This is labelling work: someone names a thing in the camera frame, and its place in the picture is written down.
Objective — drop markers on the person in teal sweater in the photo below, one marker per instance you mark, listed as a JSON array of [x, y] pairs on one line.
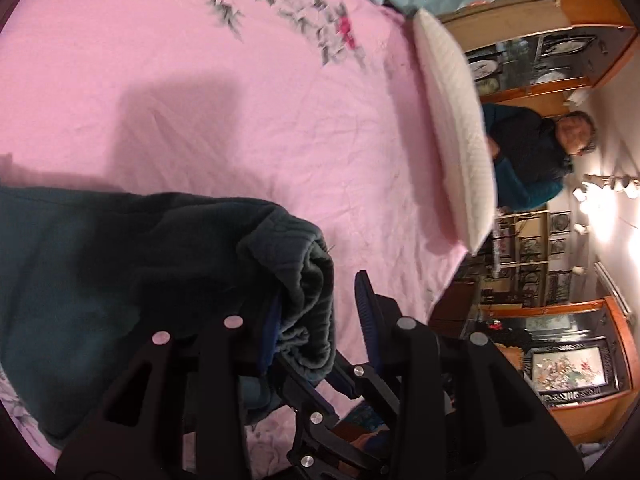
[[534, 154]]

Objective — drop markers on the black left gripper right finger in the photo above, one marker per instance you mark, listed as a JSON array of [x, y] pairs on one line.
[[453, 408]]

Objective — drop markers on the pink floral bed sheet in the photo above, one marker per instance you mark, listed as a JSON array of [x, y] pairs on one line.
[[316, 105]]

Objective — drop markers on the wall lamp fixture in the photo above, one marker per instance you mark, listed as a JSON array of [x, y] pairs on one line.
[[599, 199]]

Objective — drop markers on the wooden display cabinet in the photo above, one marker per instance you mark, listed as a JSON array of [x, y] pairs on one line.
[[542, 53]]

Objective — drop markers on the white quilted pillow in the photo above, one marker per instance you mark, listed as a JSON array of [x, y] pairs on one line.
[[458, 120]]

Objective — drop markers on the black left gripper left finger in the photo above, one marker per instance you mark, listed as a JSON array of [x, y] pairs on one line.
[[178, 412]]

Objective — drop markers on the framed floral picture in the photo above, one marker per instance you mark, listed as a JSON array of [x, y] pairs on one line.
[[574, 372]]

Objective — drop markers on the dark teal pants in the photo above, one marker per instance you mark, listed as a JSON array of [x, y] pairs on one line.
[[87, 277]]

